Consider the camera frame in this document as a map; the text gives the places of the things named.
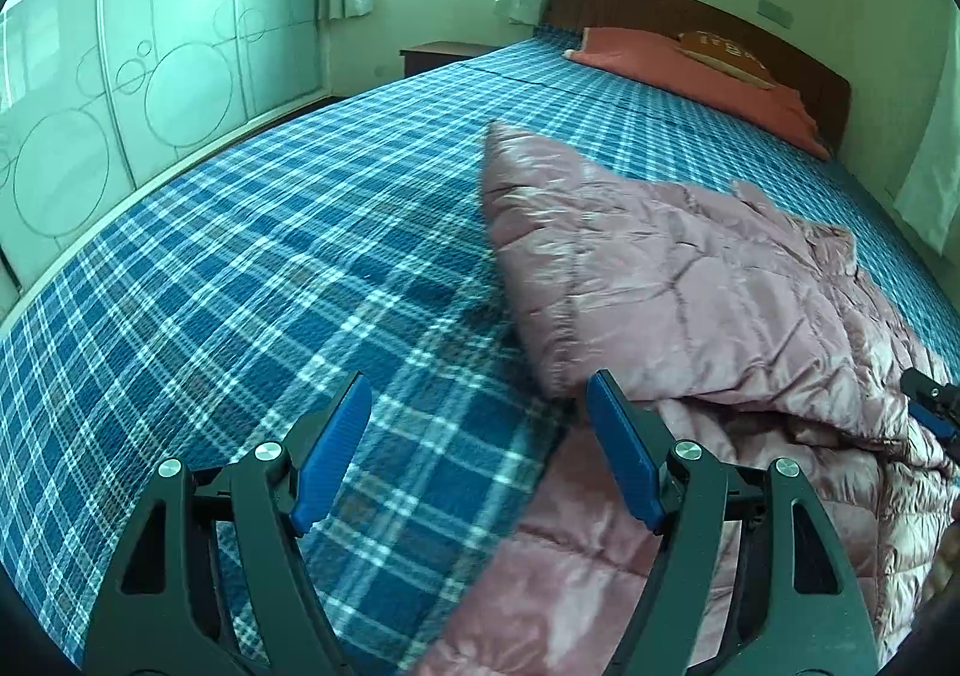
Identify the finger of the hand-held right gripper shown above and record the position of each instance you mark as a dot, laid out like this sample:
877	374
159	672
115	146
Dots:
934	394

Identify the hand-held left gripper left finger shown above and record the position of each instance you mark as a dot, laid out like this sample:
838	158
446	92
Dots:
334	451

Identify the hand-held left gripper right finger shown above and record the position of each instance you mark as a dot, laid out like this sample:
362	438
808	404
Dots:
622	451

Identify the pink puffer jacket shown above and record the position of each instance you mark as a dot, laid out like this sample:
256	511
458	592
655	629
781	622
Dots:
675	286

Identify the bed with blue plaid sheet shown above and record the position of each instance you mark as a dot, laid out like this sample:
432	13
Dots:
262	256

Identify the white curtain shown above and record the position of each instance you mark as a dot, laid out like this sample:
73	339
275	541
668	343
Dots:
937	158

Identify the salmon pink pillow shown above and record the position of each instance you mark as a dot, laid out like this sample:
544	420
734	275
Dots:
637	53

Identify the small brown printed cushion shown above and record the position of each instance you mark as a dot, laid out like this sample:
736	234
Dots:
724	53

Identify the brown wooden nightstand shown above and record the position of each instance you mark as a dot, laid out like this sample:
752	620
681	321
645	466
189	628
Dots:
435	53

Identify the wardrobe with circle pattern doors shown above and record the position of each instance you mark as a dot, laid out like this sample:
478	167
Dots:
150	45

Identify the brown wooden headboard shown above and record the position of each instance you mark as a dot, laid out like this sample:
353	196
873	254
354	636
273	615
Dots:
675	0

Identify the wall socket panel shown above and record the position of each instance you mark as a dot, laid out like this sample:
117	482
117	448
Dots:
772	10

